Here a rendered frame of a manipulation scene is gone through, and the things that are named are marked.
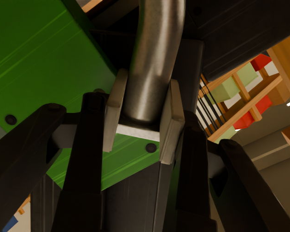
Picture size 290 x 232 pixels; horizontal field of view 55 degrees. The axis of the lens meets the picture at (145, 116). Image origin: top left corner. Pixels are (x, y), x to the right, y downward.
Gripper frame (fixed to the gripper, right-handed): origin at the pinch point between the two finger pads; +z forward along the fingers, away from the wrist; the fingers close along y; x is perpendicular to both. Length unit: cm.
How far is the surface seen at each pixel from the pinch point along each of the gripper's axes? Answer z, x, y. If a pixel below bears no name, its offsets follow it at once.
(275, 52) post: 74, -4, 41
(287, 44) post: 74, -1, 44
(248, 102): 292, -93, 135
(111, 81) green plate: 4.3, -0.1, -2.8
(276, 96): 341, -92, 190
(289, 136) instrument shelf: 44, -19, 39
